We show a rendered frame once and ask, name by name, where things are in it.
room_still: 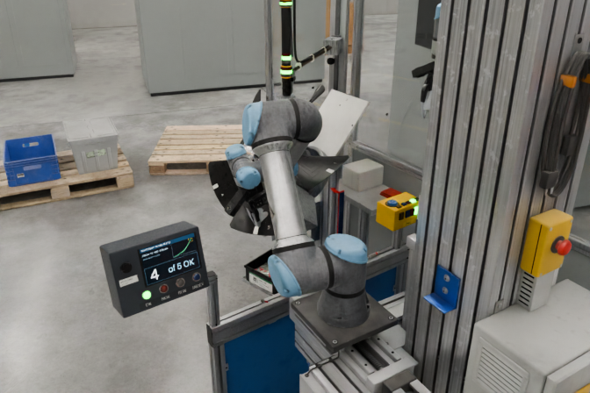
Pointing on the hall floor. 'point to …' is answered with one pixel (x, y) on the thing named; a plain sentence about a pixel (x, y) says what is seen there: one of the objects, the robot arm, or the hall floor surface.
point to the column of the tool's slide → (342, 42)
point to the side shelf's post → (363, 226)
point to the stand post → (327, 225)
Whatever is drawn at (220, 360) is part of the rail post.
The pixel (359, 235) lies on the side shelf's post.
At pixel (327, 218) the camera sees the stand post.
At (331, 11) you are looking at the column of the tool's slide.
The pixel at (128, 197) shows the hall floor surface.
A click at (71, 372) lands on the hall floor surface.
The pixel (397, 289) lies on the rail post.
